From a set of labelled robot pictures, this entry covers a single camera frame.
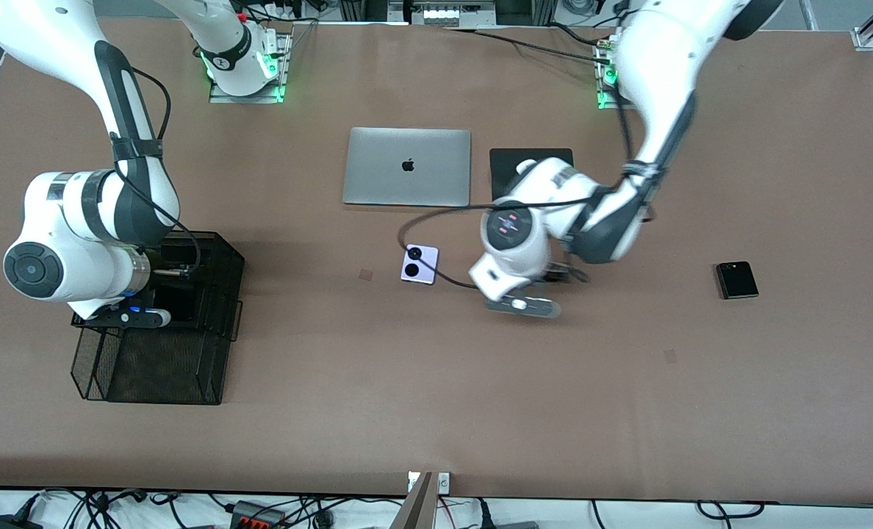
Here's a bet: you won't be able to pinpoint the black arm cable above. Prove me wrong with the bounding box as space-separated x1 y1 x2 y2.
115 66 203 278
395 165 658 291

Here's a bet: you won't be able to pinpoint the black mouse pad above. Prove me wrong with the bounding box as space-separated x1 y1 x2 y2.
489 148 575 201

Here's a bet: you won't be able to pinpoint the long black smartphone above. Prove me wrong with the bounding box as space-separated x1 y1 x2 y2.
154 241 199 324

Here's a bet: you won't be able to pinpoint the black cable on table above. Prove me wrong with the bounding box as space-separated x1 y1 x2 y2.
442 26 615 65

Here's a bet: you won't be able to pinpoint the brown slanted post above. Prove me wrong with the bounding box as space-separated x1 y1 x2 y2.
389 472 437 529

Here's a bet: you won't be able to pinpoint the black looped cable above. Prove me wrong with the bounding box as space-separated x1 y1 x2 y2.
696 500 766 521

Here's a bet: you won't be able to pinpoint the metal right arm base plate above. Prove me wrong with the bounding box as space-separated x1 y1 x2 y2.
209 28 295 104

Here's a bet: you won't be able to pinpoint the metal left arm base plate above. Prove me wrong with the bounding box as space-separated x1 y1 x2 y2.
596 35 637 111

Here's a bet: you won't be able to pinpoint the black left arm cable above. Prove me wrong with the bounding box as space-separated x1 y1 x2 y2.
395 165 658 291

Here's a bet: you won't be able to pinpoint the black flip phone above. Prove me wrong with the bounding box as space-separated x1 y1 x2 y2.
715 261 760 301

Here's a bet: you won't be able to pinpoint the black mesh two-tier tray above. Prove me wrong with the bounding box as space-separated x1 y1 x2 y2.
71 230 246 406

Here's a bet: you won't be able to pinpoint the small metal bracket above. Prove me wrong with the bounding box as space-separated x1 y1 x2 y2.
407 472 452 494

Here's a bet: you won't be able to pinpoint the lavender flip phone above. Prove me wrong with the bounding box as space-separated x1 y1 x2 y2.
400 245 440 284

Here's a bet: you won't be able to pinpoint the silver laptop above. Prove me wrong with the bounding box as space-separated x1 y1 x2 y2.
342 127 472 207

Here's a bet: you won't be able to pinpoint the black power strip red switches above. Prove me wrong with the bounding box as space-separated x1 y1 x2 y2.
229 500 289 529

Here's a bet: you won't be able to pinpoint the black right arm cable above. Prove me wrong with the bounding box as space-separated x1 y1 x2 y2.
115 66 203 278

